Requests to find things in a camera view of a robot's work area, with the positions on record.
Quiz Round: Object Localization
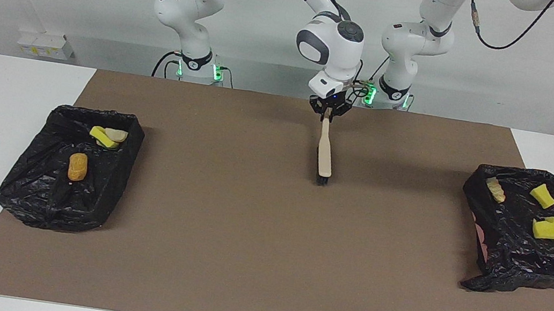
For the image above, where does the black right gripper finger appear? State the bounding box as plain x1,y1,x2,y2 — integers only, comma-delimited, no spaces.
330,101,354,126
308,101,329,122

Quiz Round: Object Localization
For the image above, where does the beige brush with black bristles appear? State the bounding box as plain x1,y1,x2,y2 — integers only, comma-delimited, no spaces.
312,118,340,187

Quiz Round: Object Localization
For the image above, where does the pale tan foam chunk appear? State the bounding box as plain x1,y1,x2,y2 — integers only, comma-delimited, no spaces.
105,127,129,143
483,176,508,204

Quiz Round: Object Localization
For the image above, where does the blocky yellow sponge piece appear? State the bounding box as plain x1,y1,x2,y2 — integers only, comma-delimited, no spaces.
88,125,122,150

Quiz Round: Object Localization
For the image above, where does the small yellow sponge wedge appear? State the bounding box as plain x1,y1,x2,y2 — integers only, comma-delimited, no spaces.
527,182,554,211

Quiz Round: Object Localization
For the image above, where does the arched yellow sponge piece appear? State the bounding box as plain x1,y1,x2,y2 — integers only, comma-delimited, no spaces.
530,215,554,242

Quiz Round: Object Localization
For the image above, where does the brown oval bread loaf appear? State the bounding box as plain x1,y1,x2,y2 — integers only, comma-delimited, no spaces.
67,151,90,183

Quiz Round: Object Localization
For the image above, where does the pink bin with black bag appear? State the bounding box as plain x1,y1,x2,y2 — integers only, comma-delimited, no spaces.
448,159,554,302

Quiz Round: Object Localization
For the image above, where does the brown paper table mat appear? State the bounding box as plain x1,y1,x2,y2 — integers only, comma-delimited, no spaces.
0,55,554,311

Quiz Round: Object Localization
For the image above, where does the white box on table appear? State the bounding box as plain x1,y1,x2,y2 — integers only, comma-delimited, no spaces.
15,27,76,62

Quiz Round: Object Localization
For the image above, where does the black base cable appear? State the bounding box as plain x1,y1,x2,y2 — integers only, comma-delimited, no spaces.
369,55,390,84
151,48,184,81

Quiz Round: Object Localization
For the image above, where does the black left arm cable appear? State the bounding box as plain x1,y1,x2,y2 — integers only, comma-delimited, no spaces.
463,0,554,57

